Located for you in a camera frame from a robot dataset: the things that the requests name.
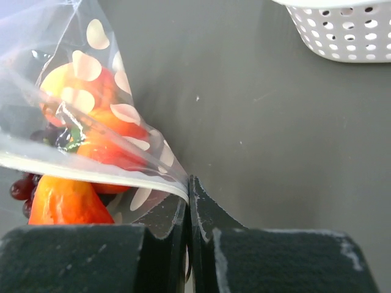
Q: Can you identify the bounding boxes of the dark purple fake grapes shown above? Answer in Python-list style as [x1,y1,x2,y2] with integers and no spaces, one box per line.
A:
[9,123,71,219]

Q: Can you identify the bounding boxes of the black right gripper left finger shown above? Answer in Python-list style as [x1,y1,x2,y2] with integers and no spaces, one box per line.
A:
[1,195,186,292]

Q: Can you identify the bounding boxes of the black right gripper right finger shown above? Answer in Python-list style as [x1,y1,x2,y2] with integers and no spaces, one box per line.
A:
[189,176,379,292]

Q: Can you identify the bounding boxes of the clear zip top bag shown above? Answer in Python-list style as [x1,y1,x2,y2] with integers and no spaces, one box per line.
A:
[1,1,189,225]

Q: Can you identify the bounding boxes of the white perforated plastic basket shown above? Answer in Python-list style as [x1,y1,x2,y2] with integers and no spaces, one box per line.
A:
[277,0,390,63]

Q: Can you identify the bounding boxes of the red yellow fake mango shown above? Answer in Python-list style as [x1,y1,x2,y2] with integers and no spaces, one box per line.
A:
[28,175,114,225]

